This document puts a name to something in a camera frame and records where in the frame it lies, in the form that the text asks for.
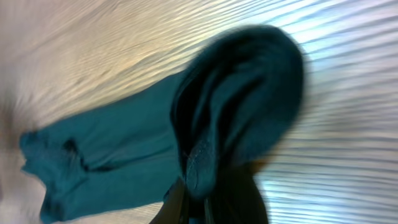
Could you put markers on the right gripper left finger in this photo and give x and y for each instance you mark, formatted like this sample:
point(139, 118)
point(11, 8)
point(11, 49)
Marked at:
point(175, 207)

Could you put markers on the black t-shirt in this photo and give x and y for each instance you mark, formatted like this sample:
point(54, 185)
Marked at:
point(229, 107)

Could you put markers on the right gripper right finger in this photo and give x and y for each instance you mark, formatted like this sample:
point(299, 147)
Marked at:
point(236, 199)

